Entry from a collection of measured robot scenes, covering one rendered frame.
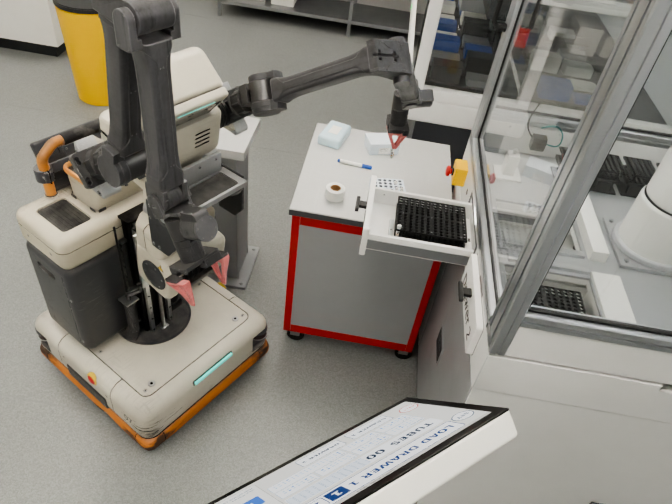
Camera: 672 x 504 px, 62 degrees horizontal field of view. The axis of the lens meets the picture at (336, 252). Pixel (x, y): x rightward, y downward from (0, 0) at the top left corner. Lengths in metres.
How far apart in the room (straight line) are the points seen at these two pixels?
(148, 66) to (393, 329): 1.59
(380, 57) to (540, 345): 0.77
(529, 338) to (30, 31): 4.24
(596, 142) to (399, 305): 1.35
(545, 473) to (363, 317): 0.90
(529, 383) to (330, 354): 1.18
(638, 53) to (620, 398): 0.89
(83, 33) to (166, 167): 2.82
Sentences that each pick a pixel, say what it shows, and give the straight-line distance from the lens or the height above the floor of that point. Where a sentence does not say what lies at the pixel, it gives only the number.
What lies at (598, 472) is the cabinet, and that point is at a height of 0.51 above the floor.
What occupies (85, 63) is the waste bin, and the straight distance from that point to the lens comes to 4.06.
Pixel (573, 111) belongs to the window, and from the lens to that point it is 1.22.
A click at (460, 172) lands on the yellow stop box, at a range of 2.06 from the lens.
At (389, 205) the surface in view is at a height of 0.84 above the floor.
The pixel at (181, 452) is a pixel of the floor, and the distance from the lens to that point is 2.25.
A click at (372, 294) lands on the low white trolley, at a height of 0.40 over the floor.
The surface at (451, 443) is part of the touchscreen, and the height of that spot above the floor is 1.20.
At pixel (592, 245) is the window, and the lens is 1.22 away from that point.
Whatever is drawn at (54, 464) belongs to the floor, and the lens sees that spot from 2.32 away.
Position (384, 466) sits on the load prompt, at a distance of 0.93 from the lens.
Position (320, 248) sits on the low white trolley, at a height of 0.59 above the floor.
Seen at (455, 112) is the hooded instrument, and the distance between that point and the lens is 2.52.
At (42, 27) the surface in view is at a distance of 4.82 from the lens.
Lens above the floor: 1.97
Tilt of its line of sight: 42 degrees down
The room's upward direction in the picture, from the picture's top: 9 degrees clockwise
